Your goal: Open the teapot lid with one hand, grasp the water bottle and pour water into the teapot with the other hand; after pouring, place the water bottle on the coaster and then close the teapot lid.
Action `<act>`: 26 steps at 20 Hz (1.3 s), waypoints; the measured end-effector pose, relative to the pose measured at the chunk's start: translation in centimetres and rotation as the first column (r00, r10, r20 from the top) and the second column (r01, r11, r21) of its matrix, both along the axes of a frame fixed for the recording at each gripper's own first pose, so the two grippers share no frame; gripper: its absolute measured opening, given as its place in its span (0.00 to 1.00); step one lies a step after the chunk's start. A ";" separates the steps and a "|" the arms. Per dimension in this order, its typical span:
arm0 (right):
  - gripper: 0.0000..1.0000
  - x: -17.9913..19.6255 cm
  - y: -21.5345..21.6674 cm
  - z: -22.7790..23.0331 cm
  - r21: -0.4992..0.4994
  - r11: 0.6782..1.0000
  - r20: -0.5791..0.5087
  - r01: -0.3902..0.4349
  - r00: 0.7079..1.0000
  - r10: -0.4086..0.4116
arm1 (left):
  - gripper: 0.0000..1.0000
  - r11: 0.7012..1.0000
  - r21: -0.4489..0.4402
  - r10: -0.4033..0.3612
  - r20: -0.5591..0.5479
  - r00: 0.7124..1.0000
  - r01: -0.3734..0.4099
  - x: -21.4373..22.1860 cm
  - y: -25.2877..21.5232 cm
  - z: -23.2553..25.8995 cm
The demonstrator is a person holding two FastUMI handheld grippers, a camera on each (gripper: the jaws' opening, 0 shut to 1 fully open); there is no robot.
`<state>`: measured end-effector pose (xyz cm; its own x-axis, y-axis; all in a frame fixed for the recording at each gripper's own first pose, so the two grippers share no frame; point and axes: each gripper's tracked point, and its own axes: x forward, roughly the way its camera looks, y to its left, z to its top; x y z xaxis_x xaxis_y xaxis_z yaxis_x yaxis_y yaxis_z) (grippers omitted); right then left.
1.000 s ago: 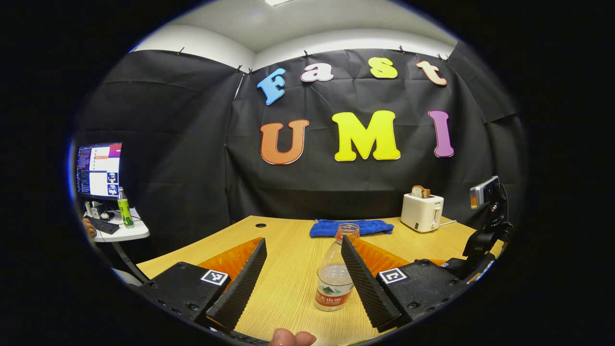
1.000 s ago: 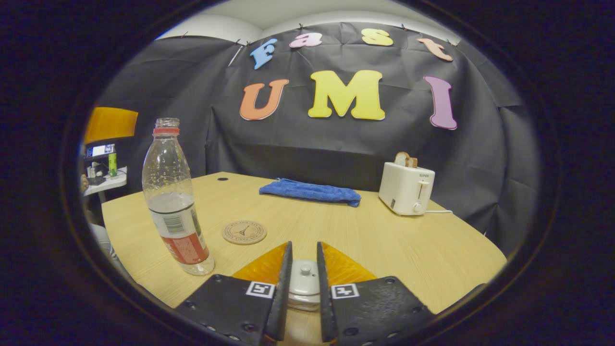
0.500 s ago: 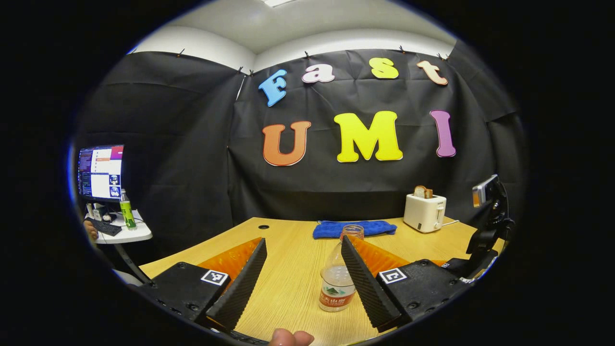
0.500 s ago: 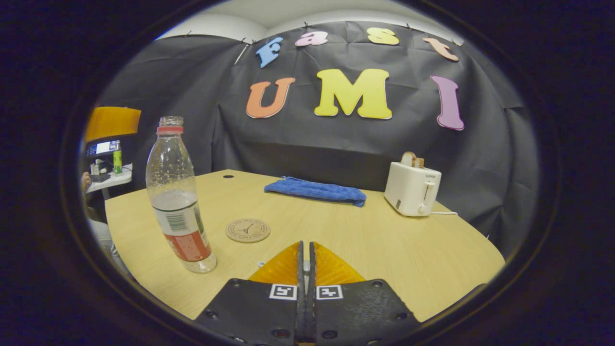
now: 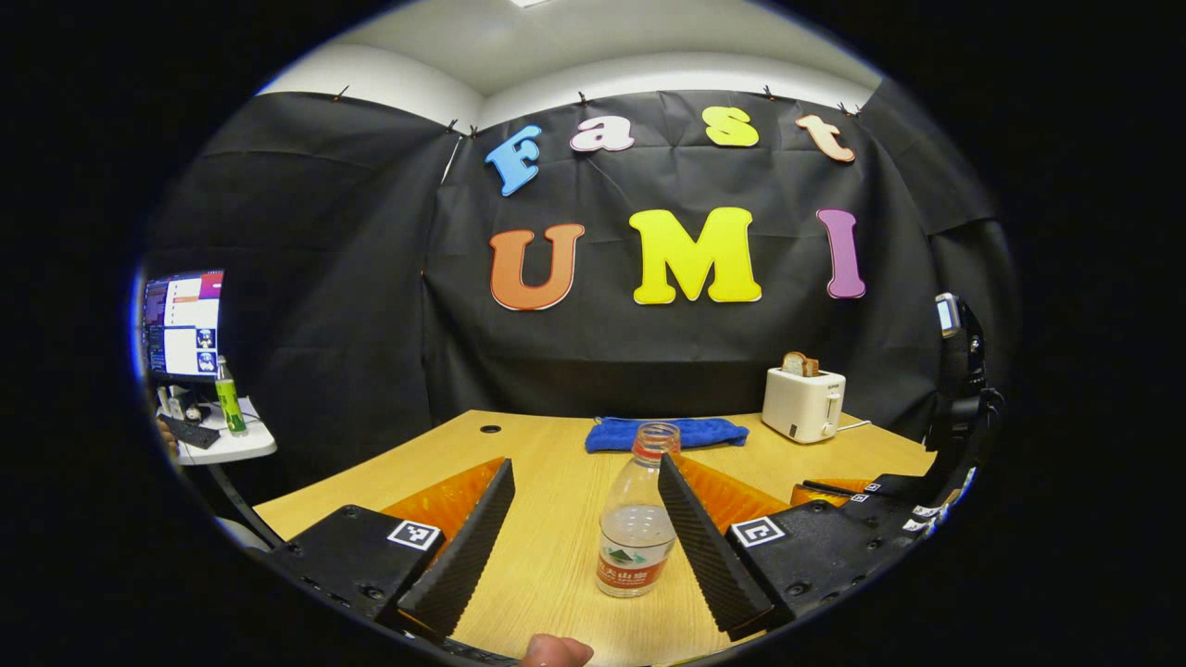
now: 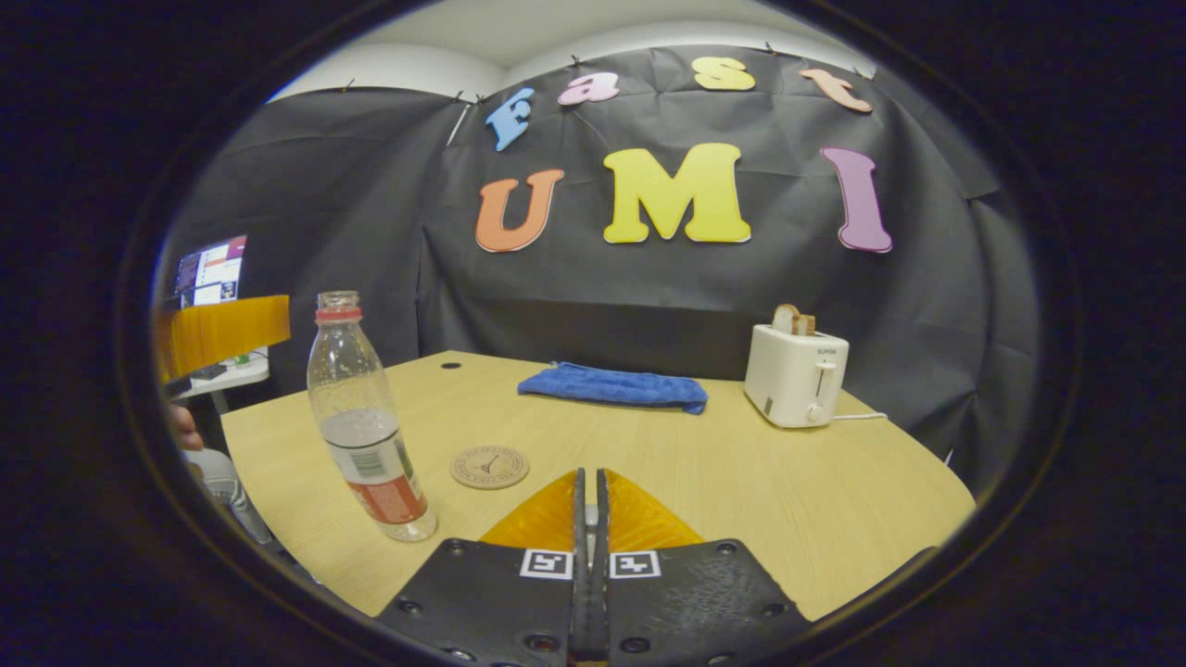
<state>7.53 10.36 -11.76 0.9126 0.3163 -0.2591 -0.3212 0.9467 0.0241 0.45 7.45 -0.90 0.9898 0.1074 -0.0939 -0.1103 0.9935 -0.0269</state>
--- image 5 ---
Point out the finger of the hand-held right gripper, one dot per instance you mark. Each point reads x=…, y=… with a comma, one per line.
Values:
x=899, y=488
x=829, y=497

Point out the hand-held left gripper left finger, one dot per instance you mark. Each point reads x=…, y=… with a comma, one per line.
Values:
x=468, y=556

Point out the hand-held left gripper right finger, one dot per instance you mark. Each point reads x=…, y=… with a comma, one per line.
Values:
x=709, y=556

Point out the clear plastic water bottle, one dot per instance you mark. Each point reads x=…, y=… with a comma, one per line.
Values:
x=635, y=528

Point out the green bottle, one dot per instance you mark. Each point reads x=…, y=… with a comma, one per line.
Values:
x=230, y=403

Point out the white toaster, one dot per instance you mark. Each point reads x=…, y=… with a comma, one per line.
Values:
x=801, y=403

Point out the blue towel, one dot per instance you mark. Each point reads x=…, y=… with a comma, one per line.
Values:
x=667, y=434

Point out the bread slice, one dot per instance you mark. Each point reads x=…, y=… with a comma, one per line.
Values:
x=799, y=364

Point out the white side table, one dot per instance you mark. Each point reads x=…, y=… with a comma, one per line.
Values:
x=236, y=446

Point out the black backdrop cloth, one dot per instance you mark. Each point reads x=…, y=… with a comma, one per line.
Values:
x=371, y=278

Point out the black keyboard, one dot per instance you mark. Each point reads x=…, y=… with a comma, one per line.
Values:
x=190, y=433

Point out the computer monitor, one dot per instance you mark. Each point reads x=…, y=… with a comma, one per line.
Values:
x=183, y=324

